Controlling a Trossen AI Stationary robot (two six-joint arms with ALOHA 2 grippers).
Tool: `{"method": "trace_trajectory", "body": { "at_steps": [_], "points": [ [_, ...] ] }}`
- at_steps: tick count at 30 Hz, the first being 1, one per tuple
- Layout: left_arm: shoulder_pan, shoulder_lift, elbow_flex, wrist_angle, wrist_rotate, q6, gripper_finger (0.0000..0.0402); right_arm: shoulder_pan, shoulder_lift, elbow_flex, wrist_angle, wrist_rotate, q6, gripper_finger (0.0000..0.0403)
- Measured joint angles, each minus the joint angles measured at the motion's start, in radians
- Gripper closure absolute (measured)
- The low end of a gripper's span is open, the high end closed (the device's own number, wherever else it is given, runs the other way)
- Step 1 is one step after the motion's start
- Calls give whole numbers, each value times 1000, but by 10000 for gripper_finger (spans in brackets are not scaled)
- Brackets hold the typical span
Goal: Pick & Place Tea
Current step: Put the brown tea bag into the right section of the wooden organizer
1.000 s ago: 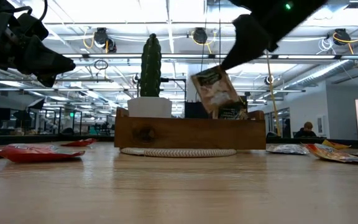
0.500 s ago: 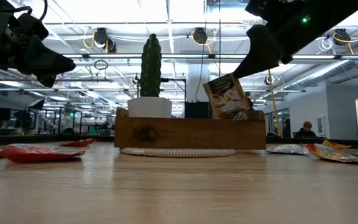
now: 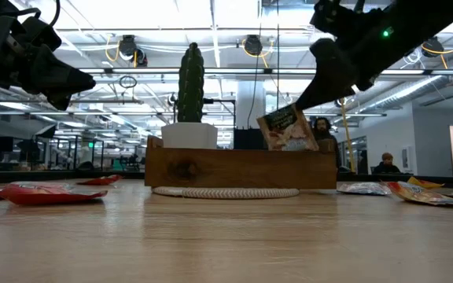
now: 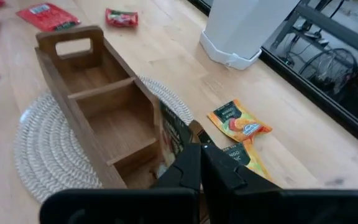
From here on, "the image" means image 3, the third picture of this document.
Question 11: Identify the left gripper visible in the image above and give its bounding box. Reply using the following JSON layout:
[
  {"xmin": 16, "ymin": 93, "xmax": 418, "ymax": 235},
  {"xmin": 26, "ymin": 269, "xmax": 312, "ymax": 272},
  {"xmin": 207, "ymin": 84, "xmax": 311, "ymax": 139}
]
[{"xmin": 0, "ymin": 0, "xmax": 97, "ymax": 111}]

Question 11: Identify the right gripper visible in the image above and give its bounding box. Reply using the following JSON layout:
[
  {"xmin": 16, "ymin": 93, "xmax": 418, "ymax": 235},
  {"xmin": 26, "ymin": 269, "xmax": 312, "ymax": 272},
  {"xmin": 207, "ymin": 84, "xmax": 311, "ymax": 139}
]
[{"xmin": 295, "ymin": 9, "xmax": 408, "ymax": 112}]

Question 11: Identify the wooden three-compartment tray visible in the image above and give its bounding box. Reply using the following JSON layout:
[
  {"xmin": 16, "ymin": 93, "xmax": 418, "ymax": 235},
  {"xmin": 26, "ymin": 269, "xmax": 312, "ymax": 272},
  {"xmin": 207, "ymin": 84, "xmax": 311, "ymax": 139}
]
[{"xmin": 144, "ymin": 135, "xmax": 338, "ymax": 190}]

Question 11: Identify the orange tea packet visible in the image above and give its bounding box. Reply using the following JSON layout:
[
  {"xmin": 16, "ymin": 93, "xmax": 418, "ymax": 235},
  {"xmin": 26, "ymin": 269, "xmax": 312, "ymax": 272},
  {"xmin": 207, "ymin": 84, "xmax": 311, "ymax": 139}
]
[
  {"xmin": 407, "ymin": 176, "xmax": 445, "ymax": 191},
  {"xmin": 383, "ymin": 180, "xmax": 453, "ymax": 207}
]

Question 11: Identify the person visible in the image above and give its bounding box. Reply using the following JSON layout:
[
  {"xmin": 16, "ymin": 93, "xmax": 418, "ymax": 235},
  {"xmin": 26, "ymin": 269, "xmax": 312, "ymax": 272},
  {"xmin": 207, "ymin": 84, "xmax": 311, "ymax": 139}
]
[
  {"xmin": 371, "ymin": 153, "xmax": 403, "ymax": 175},
  {"xmin": 311, "ymin": 116, "xmax": 343, "ymax": 172}
]

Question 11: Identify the white building column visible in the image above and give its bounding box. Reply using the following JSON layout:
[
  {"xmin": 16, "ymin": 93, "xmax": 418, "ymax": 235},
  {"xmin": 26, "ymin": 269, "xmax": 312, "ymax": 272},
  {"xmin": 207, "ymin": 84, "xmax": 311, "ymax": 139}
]
[{"xmin": 235, "ymin": 80, "xmax": 267, "ymax": 130}]

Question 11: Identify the green cactus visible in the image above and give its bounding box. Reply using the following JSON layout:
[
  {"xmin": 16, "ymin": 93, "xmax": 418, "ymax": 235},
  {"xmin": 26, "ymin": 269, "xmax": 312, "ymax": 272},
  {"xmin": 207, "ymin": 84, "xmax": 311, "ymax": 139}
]
[{"xmin": 176, "ymin": 42, "xmax": 206, "ymax": 123}]

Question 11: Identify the white hexagonal plant pot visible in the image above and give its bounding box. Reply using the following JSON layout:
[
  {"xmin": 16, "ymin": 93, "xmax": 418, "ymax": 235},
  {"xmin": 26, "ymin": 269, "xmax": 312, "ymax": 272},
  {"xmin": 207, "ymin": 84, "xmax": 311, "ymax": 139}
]
[{"xmin": 160, "ymin": 122, "xmax": 219, "ymax": 150}]

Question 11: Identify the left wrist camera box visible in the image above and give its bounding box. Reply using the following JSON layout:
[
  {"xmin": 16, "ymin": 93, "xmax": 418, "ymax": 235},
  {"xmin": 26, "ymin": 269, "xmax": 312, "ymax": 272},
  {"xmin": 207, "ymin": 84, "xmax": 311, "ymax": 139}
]
[{"xmin": 20, "ymin": 16, "xmax": 63, "ymax": 53}]

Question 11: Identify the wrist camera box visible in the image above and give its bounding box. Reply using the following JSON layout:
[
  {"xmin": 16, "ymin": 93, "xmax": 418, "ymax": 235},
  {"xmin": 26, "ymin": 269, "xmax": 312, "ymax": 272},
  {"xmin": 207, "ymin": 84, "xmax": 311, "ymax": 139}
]
[
  {"xmin": 20, "ymin": 16, "xmax": 63, "ymax": 53},
  {"xmin": 310, "ymin": 0, "xmax": 344, "ymax": 36}
]

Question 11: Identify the yellow cable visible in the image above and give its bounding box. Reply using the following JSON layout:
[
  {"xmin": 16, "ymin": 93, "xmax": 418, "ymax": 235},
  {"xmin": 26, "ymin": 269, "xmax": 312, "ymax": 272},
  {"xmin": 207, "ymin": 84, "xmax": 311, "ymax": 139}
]
[{"xmin": 337, "ymin": 97, "xmax": 356, "ymax": 174}]

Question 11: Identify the black hanging power cable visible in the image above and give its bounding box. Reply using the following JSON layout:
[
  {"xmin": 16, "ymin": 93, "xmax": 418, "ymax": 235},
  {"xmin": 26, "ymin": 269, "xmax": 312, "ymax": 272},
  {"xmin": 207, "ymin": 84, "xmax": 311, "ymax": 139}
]
[{"xmin": 275, "ymin": 0, "xmax": 281, "ymax": 111}]

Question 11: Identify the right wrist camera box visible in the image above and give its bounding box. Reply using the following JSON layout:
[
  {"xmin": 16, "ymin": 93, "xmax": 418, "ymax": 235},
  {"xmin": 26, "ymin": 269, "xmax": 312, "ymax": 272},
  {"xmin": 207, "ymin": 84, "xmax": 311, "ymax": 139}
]
[{"xmin": 310, "ymin": 0, "xmax": 344, "ymax": 36}]

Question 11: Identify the silver air duct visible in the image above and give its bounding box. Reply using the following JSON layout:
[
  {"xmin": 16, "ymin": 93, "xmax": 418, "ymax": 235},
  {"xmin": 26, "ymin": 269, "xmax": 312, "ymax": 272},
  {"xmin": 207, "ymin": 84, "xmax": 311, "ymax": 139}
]
[{"xmin": 366, "ymin": 46, "xmax": 453, "ymax": 112}]

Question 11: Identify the black ceiling cable reel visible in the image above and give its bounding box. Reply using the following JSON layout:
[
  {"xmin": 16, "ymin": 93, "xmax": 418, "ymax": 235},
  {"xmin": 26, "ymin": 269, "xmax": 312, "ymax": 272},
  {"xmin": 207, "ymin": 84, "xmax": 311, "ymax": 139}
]
[
  {"xmin": 243, "ymin": 34, "xmax": 264, "ymax": 57},
  {"xmin": 116, "ymin": 34, "xmax": 149, "ymax": 68},
  {"xmin": 421, "ymin": 35, "xmax": 444, "ymax": 59}
]

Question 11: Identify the long ceiling light rail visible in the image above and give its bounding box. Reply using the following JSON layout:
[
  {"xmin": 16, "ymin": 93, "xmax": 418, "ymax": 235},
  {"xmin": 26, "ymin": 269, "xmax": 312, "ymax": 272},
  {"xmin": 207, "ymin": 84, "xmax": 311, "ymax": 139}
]
[{"xmin": 77, "ymin": 67, "xmax": 453, "ymax": 76}]

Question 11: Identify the round woven rope placemat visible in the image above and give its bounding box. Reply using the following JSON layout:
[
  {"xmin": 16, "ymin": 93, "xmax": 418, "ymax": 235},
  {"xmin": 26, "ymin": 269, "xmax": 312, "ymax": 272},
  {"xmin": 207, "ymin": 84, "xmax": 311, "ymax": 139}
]
[{"xmin": 151, "ymin": 186, "xmax": 300, "ymax": 200}]

